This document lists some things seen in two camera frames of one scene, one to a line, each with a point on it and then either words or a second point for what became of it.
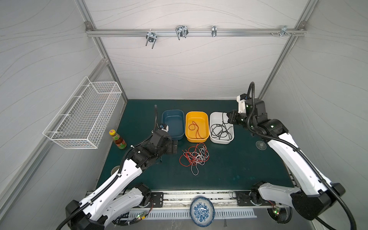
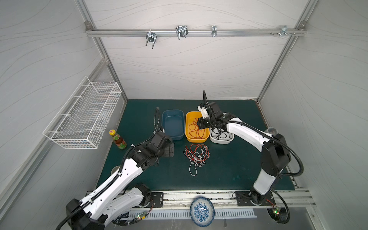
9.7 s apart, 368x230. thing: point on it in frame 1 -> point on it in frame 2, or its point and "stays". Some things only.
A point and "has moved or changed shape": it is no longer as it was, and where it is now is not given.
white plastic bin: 221,132 stays
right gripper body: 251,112 -> 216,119
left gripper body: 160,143 stays
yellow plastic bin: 197,126 stays
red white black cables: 195,156 has moved or changed shape
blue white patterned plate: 202,212 stays
